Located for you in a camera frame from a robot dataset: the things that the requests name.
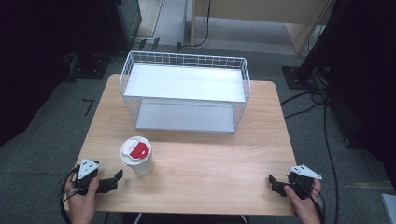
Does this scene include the light wooden furniture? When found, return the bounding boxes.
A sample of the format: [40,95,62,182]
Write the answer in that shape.
[191,0,336,56]

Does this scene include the person's left hand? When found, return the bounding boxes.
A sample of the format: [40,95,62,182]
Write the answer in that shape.
[64,172,101,224]

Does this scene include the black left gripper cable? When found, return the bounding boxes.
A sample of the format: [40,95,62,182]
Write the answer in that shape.
[59,167,80,224]

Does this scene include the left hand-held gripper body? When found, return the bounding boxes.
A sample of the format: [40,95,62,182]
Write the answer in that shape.
[74,158,108,196]

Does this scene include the black metal stand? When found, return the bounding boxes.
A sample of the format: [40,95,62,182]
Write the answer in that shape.
[281,0,347,91]

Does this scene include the white wire shelf rack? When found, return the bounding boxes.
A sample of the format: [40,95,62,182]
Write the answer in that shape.
[119,50,252,134]

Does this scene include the white cup with red lid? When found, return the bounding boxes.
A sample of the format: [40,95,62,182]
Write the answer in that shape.
[120,135,155,176]

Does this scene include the long black floor cable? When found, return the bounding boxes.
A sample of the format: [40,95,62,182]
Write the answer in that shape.
[322,102,341,224]

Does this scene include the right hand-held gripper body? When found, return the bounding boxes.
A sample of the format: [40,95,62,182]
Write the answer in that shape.
[281,164,323,201]

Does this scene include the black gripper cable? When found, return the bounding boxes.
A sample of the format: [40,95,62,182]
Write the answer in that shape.
[59,167,80,224]
[295,180,327,224]

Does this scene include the white flat object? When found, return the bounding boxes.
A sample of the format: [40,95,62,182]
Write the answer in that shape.
[379,192,396,224]

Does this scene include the black stand base plate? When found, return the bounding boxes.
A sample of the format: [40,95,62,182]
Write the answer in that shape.
[67,51,109,80]

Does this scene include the black hanging cable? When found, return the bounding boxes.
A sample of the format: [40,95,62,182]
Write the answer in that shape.
[177,0,213,52]

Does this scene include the black cabinet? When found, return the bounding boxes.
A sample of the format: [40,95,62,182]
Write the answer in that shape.
[106,0,143,53]

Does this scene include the looped black floor cable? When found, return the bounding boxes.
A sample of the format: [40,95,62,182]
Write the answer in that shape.
[279,89,329,121]

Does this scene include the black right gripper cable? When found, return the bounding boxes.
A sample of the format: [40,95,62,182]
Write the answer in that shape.
[295,180,327,224]

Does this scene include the person's right hand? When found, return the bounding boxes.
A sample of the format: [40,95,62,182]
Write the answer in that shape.
[283,178,323,224]

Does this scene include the dark curtain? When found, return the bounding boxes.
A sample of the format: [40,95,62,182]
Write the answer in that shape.
[326,0,396,189]
[0,0,108,147]

